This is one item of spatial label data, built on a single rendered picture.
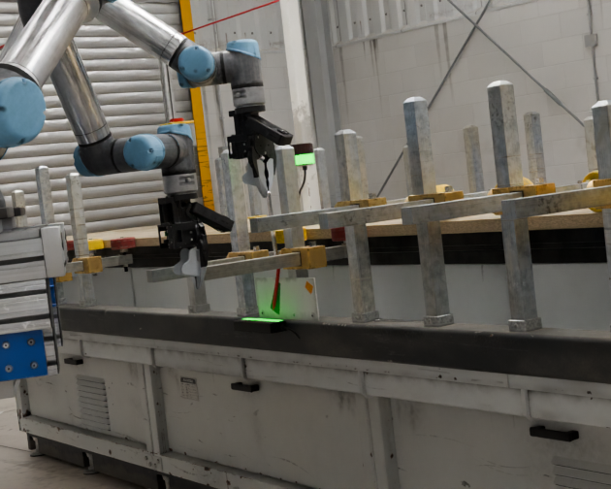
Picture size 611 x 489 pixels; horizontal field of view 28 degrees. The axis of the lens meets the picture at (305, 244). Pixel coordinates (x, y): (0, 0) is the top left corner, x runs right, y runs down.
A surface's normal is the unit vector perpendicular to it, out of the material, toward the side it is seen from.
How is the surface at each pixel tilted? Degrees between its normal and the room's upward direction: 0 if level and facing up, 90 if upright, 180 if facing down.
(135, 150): 90
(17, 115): 95
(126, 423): 92
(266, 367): 90
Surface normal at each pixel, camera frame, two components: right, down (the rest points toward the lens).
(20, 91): 0.86, 0.02
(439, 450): -0.82, 0.13
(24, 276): 0.18, 0.03
